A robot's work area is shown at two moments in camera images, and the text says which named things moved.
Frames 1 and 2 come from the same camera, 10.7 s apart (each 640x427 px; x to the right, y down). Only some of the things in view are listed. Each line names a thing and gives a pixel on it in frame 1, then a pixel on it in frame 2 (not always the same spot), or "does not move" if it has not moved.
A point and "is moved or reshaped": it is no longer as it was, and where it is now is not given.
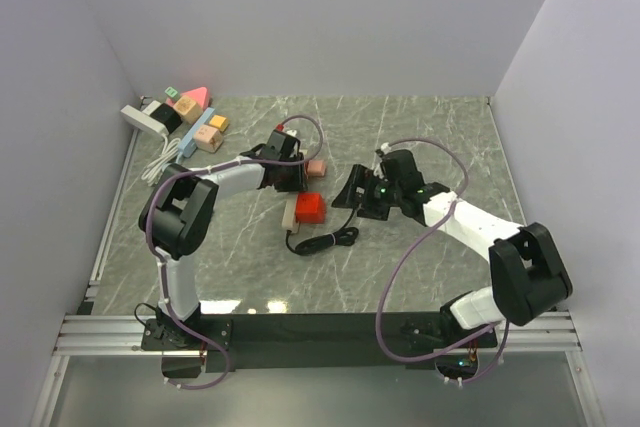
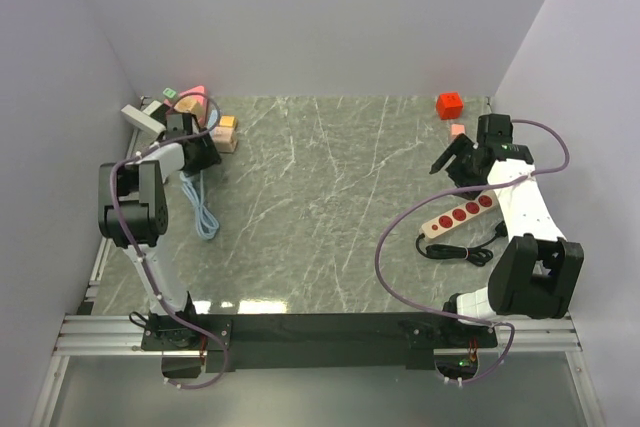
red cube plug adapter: [310, 208] to [449, 105]
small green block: [171, 92] does not move
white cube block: [208, 138] is moved or reshaped
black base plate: [316, 342] does not move
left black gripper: [297, 185] to [211, 156]
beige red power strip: [289, 217] to [485, 204]
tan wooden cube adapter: [188, 109] does not move
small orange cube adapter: [219, 121] is moved or reshaped
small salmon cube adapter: [315, 168] to [457, 129]
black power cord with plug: [345, 236] to [478, 254]
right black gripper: [363, 178] to [459, 147]
